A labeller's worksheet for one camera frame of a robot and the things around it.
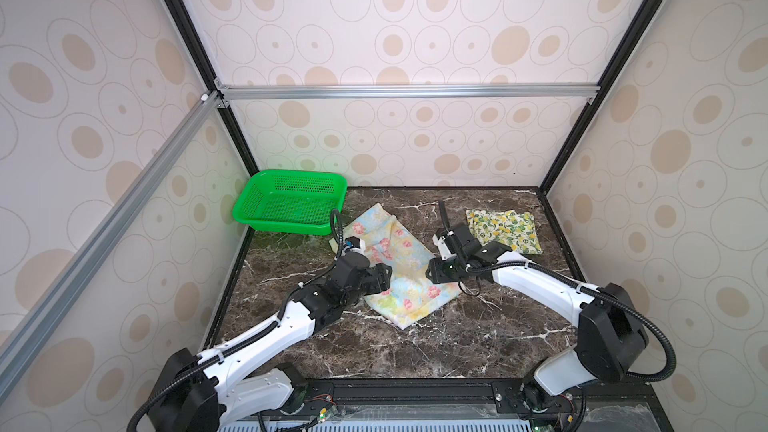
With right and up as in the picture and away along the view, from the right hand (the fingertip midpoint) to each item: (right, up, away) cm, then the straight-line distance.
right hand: (432, 272), depth 86 cm
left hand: (-11, +2, -8) cm, 14 cm away
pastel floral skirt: (-14, +8, +14) cm, 21 cm away
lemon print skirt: (+32, +12, +20) cm, 40 cm away
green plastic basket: (-48, +22, +30) cm, 61 cm away
